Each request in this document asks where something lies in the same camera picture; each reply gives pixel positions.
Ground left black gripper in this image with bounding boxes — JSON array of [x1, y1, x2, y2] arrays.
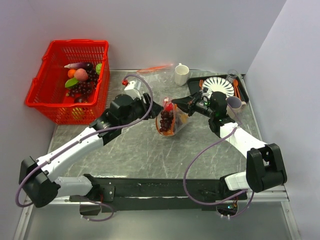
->
[[120, 92, 164, 128]]

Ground dark red apple toy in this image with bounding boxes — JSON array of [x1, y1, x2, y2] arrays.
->
[[74, 95, 88, 104]]

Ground pink peach toy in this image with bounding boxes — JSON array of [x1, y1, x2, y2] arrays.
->
[[74, 68, 89, 82]]

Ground clear zip bag orange zipper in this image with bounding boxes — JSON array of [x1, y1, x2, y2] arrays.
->
[[155, 97, 189, 137]]

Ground white mug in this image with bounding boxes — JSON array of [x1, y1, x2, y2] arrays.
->
[[174, 63, 190, 87]]

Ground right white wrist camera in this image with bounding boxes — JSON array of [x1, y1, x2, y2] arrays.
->
[[199, 87, 212, 99]]

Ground orange plastic fork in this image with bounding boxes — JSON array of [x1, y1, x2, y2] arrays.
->
[[199, 79, 204, 89]]

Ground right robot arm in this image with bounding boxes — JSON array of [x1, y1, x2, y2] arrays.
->
[[172, 91, 288, 199]]

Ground red plastic basket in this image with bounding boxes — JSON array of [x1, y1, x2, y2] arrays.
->
[[25, 39, 110, 125]]

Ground aluminium rail frame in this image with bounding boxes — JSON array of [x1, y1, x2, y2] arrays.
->
[[13, 72, 300, 240]]

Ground orange plastic spoon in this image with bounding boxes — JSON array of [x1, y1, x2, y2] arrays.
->
[[233, 79, 241, 99]]

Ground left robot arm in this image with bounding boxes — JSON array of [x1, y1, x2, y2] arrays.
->
[[18, 93, 163, 208]]

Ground beige mug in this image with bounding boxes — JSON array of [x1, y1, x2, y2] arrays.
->
[[226, 96, 247, 115]]

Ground purple grapes toy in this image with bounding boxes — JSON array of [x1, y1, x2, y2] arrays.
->
[[66, 68, 99, 98]]

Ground green lime toy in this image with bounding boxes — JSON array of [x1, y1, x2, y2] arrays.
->
[[95, 63, 102, 75]]

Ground striped white plate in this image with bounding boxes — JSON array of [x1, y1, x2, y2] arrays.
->
[[202, 76, 235, 97]]

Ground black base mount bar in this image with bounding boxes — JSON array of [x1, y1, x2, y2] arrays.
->
[[85, 174, 247, 213]]

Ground purple eggplant toy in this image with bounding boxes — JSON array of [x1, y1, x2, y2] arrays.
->
[[64, 62, 93, 70]]

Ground clear drinking glass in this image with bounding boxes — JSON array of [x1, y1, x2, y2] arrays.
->
[[226, 69, 238, 84]]

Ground black tray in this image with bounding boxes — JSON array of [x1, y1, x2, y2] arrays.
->
[[187, 74, 250, 103]]

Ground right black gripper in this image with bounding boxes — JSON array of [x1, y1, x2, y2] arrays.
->
[[172, 91, 216, 119]]

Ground green leaf toy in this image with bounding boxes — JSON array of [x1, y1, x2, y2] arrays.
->
[[64, 77, 79, 89]]

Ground small orange fruit toy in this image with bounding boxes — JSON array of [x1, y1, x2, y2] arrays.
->
[[67, 69, 76, 79]]

